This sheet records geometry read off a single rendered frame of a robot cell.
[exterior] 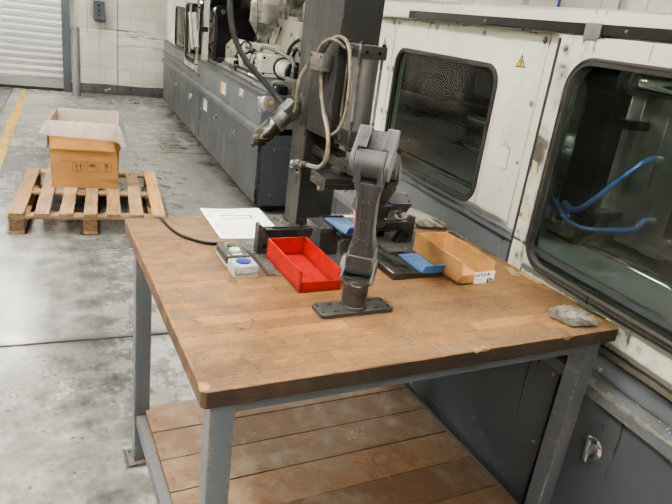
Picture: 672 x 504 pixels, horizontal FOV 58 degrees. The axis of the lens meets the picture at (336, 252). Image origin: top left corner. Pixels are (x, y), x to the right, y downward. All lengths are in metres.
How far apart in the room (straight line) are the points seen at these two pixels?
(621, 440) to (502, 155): 0.99
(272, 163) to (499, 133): 2.97
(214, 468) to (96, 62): 9.85
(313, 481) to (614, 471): 0.88
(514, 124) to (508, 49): 0.26
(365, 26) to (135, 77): 9.23
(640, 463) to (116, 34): 9.98
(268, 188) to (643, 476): 3.79
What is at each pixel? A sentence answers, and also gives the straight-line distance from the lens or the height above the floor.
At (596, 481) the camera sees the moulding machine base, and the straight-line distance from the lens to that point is 2.01.
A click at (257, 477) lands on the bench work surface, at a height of 0.22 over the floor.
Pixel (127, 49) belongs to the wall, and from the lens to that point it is 10.88.
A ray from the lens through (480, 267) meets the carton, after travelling 1.88.
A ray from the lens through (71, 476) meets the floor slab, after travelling 2.40.
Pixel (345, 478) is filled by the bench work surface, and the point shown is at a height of 0.22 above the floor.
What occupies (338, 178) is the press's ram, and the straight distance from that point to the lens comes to 1.77.
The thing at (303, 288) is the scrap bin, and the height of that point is 0.91.
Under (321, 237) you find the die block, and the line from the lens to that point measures 1.81.
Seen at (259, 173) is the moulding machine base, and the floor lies 0.35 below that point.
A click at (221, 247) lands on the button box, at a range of 1.74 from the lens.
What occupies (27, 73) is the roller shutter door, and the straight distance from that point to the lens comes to 10.85.
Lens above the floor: 1.56
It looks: 21 degrees down
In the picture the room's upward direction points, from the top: 8 degrees clockwise
